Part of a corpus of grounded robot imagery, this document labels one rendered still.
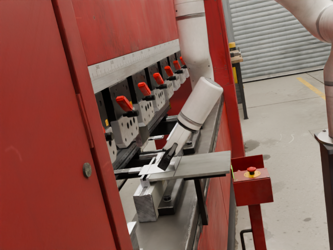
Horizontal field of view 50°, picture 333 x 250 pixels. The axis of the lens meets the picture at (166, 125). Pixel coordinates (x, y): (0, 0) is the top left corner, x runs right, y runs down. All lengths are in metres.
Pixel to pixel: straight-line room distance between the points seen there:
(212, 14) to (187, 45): 2.20
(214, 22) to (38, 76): 3.08
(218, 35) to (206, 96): 2.20
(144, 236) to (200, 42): 0.60
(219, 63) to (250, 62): 5.28
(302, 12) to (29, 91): 1.04
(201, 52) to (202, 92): 0.12
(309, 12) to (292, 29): 7.43
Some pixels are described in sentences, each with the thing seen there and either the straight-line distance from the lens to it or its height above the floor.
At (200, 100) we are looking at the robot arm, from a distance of 1.11.
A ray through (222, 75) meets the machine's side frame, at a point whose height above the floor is 0.98.
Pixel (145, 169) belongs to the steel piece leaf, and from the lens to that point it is 1.25.
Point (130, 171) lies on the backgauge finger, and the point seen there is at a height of 1.00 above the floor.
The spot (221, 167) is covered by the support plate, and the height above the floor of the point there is 1.00.
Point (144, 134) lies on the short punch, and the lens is 1.21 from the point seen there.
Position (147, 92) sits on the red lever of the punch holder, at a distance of 1.08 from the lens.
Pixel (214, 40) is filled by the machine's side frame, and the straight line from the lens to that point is 3.29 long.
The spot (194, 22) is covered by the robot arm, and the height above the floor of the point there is 1.45.
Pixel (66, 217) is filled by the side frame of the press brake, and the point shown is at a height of 1.34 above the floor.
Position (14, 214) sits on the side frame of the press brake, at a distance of 0.20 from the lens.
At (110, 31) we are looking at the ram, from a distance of 0.99.
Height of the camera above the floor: 1.43
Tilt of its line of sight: 14 degrees down
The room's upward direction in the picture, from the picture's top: 12 degrees counter-clockwise
